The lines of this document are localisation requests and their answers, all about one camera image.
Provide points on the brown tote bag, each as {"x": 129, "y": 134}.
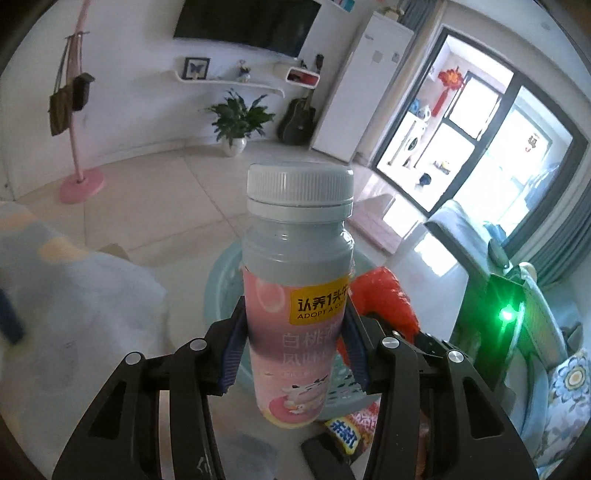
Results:
{"x": 60, "y": 101}

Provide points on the green potted plant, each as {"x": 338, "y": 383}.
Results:
{"x": 236, "y": 121}

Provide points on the black small bag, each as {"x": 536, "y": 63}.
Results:
{"x": 82, "y": 81}

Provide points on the yellow snack wrapper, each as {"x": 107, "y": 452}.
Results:
{"x": 355, "y": 432}

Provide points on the white curved wall shelf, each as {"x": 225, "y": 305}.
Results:
{"x": 228, "y": 83}

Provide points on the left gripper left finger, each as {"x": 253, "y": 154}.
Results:
{"x": 117, "y": 437}

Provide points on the teal plastic laundry basket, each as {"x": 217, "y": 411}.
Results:
{"x": 223, "y": 289}

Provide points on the pink folded mat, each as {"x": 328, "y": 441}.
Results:
{"x": 368, "y": 218}

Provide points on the black wall television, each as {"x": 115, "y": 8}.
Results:
{"x": 278, "y": 26}

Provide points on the grey sofa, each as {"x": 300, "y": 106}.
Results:
{"x": 468, "y": 243}

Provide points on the red chinese knot decoration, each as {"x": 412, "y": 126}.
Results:
{"x": 452, "y": 80}

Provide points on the black acoustic guitar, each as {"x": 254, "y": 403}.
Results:
{"x": 299, "y": 122}

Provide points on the white washing machine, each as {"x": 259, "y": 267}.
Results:
{"x": 407, "y": 139}

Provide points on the floral cushion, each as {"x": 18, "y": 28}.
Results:
{"x": 568, "y": 408}

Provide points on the pink coat rack stand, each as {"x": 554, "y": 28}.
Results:
{"x": 84, "y": 182}

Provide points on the orange red plastic bag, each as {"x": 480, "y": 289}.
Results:
{"x": 378, "y": 294}

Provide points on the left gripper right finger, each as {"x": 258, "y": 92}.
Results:
{"x": 471, "y": 437}

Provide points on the framed butterfly picture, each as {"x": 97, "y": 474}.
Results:
{"x": 195, "y": 68}

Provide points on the white red wall cube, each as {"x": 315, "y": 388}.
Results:
{"x": 303, "y": 77}

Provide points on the small flower figurine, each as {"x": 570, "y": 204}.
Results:
{"x": 243, "y": 72}

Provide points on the pink yogurt drink bottle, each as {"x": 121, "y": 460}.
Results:
{"x": 297, "y": 261}

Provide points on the white tall cabinet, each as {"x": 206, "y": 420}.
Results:
{"x": 374, "y": 59}

